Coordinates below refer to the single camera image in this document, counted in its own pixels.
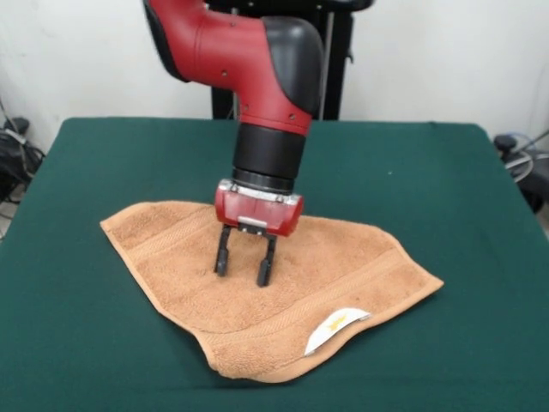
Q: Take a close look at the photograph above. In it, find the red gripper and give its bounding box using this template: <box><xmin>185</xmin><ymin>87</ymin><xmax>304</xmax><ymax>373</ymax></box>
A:
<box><xmin>214</xmin><ymin>178</ymin><xmax>305</xmax><ymax>288</ymax></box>

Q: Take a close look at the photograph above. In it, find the black cable tangle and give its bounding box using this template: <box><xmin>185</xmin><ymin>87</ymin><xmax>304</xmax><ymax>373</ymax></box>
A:
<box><xmin>0</xmin><ymin>116</ymin><xmax>46</xmax><ymax>203</ymax></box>

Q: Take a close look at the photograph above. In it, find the black round caster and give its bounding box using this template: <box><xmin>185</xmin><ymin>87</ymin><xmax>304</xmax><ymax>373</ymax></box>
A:
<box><xmin>492</xmin><ymin>134</ymin><xmax>522</xmax><ymax>156</ymax></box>

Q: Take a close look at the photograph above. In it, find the tan terry towel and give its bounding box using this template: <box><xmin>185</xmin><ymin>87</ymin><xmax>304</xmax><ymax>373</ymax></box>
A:
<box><xmin>100</xmin><ymin>200</ymin><xmax>445</xmax><ymax>385</ymax></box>

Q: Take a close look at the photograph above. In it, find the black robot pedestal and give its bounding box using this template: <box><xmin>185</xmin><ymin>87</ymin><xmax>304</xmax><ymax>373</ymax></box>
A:
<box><xmin>204</xmin><ymin>0</ymin><xmax>377</xmax><ymax>121</ymax></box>

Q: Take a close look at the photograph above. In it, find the dark green table cloth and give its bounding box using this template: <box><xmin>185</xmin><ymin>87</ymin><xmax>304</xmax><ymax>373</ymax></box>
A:
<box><xmin>0</xmin><ymin>116</ymin><xmax>549</xmax><ymax>412</ymax></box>

